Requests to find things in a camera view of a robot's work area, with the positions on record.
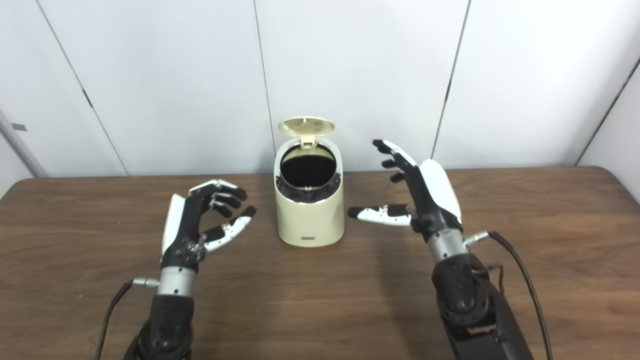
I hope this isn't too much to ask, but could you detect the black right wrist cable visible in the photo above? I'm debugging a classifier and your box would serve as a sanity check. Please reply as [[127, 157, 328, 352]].
[[464, 230, 554, 360]]

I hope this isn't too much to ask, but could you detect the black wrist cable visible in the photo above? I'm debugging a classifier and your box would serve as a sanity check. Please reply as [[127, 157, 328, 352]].
[[95, 278, 161, 360], [464, 230, 554, 360]]

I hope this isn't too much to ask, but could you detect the cream round bin lid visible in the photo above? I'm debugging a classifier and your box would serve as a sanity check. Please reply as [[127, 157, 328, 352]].
[[278, 116, 336, 148]]

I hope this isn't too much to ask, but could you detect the white and black left hand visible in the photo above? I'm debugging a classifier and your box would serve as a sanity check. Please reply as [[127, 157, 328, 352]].
[[160, 179, 257, 273]]

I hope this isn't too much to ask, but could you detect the white and black right hand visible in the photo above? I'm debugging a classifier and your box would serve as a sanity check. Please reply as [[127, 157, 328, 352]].
[[348, 139, 463, 243]]

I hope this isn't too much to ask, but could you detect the grey wall trim strip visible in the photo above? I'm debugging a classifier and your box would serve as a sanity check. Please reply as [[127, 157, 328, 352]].
[[0, 109, 50, 179]]

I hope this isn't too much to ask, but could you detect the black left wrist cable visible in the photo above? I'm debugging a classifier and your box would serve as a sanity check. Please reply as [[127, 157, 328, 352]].
[[95, 278, 161, 360]]

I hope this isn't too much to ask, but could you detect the cream-colored bin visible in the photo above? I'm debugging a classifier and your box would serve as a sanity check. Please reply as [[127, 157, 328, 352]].
[[274, 136, 345, 248]]

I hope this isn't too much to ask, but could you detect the black bin liner bag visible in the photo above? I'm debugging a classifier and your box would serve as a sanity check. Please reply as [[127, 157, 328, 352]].
[[276, 145, 343, 203]]

